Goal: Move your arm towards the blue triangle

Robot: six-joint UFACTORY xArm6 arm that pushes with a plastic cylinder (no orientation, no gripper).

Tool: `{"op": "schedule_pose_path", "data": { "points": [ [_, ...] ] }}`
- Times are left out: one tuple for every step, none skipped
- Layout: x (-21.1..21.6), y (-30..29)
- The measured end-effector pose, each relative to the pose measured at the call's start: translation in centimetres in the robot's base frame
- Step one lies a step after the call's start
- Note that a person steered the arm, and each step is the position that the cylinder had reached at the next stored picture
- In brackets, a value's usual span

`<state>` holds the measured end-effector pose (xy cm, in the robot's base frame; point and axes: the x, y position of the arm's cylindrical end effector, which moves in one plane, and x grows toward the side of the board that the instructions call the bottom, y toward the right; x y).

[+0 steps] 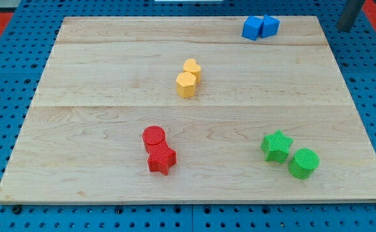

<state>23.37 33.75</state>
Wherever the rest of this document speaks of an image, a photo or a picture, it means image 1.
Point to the yellow heart block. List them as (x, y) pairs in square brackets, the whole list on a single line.
[(191, 66)]

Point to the red star block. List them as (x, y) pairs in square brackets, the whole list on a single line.
[(161, 158)]

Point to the blue cube block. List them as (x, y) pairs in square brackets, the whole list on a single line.
[(252, 27)]

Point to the green cylinder block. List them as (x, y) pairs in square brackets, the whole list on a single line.
[(304, 162)]

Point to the blue triangle block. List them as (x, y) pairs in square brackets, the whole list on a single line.
[(270, 26)]

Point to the dark grey table leg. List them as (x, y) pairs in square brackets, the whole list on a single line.
[(349, 14)]

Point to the light wooden board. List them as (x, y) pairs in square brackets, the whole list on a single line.
[(108, 78)]

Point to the yellow hexagon block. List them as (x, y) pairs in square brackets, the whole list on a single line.
[(186, 84)]

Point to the green star block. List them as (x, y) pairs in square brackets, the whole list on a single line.
[(276, 146)]

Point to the red cylinder block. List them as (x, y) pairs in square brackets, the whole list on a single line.
[(152, 136)]

